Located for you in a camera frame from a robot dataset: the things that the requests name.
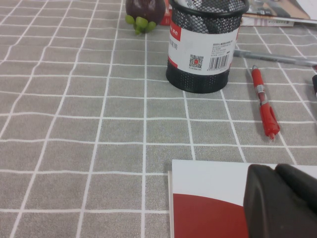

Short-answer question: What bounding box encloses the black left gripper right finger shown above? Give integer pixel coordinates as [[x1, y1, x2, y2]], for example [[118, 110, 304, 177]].
[[274, 163, 317, 216]]

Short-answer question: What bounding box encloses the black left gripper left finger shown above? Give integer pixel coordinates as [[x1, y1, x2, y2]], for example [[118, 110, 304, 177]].
[[243, 164, 317, 238]]

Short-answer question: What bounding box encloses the red retractable pen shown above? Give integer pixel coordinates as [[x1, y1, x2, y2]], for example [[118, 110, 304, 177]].
[[251, 64, 281, 142]]

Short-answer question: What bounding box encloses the grey slim pen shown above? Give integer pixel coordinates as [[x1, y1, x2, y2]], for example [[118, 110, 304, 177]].
[[234, 49, 317, 68]]

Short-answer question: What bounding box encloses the black mesh pen holder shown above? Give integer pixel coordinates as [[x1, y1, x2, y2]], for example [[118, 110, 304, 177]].
[[165, 0, 250, 94]]

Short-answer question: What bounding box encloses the white and red AgileX brochure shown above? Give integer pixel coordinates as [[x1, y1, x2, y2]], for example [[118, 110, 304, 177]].
[[167, 159, 317, 238]]

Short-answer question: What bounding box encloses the photo cover brochure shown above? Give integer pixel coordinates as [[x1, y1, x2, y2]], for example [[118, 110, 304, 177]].
[[240, 0, 317, 27]]

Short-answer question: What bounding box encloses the grey checked tablecloth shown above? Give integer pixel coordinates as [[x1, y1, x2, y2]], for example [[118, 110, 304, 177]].
[[0, 0, 317, 238]]

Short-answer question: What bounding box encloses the red hardcover book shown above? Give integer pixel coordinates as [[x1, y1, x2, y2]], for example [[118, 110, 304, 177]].
[[159, 0, 173, 27]]

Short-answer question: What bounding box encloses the dark purple mangosteen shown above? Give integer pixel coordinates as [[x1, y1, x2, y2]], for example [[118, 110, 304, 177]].
[[125, 0, 166, 35]]

